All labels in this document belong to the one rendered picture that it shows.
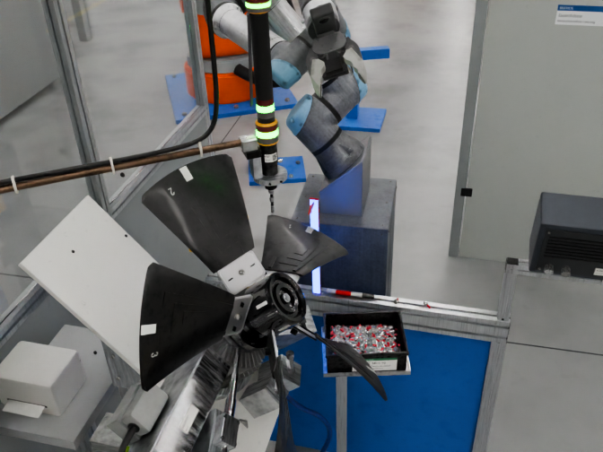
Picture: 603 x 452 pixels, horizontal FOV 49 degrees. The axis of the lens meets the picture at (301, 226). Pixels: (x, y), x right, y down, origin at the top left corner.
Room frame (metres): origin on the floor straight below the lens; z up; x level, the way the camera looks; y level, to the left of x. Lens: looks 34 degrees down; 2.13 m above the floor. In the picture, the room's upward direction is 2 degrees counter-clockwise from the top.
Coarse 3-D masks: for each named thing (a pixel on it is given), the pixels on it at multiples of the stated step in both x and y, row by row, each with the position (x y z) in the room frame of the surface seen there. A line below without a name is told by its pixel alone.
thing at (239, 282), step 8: (240, 256) 1.15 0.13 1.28; (248, 256) 1.15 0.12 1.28; (256, 256) 1.15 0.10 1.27; (232, 264) 1.14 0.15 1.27; (240, 264) 1.14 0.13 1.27; (248, 264) 1.14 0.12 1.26; (256, 264) 1.15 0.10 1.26; (224, 272) 1.13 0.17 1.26; (232, 272) 1.13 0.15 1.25; (248, 272) 1.13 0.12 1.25; (256, 272) 1.13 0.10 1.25; (264, 272) 1.14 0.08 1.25; (224, 280) 1.12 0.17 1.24; (232, 280) 1.12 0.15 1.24; (240, 280) 1.12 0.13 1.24; (248, 280) 1.12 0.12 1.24; (256, 280) 1.12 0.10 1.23; (232, 288) 1.11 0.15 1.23; (240, 288) 1.11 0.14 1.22
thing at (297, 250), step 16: (272, 224) 1.40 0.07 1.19; (304, 224) 1.43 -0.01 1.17; (272, 240) 1.34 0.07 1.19; (288, 240) 1.34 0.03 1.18; (304, 240) 1.35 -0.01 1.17; (320, 240) 1.37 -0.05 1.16; (272, 256) 1.27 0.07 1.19; (288, 256) 1.27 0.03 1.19; (304, 256) 1.27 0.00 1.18; (320, 256) 1.29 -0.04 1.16; (336, 256) 1.32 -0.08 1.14; (288, 272) 1.21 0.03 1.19; (304, 272) 1.21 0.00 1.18
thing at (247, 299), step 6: (234, 300) 1.02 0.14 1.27; (240, 300) 1.03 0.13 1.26; (246, 300) 1.04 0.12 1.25; (234, 306) 1.02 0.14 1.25; (246, 306) 1.04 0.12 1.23; (234, 312) 1.02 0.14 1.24; (240, 312) 1.03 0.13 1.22; (246, 312) 1.04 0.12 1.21; (234, 318) 1.02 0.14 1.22; (228, 324) 1.01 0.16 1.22; (234, 324) 1.02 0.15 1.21; (240, 324) 1.03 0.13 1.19; (228, 330) 1.01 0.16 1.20; (240, 330) 1.03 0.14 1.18
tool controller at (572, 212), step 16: (544, 192) 1.40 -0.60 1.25; (544, 208) 1.35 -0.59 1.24; (560, 208) 1.34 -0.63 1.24; (576, 208) 1.34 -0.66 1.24; (592, 208) 1.33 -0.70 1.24; (544, 224) 1.30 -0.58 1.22; (560, 224) 1.29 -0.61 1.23; (576, 224) 1.29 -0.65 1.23; (592, 224) 1.28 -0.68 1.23; (544, 240) 1.31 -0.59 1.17; (560, 240) 1.30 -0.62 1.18; (576, 240) 1.28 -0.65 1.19; (592, 240) 1.27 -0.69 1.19; (544, 256) 1.32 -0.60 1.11; (560, 256) 1.31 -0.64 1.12; (576, 256) 1.29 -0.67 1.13; (592, 256) 1.28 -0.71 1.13; (544, 272) 1.34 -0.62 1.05; (560, 272) 1.32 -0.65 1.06; (576, 272) 1.31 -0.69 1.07; (592, 272) 1.29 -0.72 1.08
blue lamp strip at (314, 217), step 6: (312, 210) 1.51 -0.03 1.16; (312, 216) 1.51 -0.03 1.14; (318, 216) 1.51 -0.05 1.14; (312, 222) 1.51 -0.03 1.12; (318, 222) 1.51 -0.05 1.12; (318, 228) 1.51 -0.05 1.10; (318, 270) 1.51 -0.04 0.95; (312, 276) 1.51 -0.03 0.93; (318, 276) 1.51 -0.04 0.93; (318, 282) 1.51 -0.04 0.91; (318, 288) 1.51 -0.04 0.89
